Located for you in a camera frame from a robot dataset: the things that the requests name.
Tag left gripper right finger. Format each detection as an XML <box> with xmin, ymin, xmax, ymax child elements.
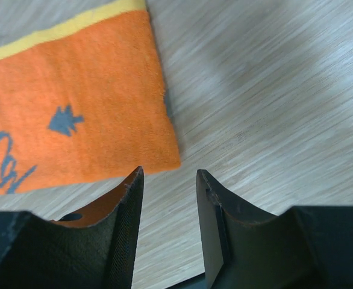
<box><xmin>196</xmin><ymin>170</ymin><xmax>353</xmax><ymax>288</ymax></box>

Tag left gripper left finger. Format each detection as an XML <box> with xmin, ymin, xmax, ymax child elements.
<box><xmin>0</xmin><ymin>167</ymin><xmax>144</xmax><ymax>288</ymax></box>

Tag orange grey towel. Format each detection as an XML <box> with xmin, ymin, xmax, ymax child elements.
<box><xmin>0</xmin><ymin>1</ymin><xmax>181</xmax><ymax>195</ymax></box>

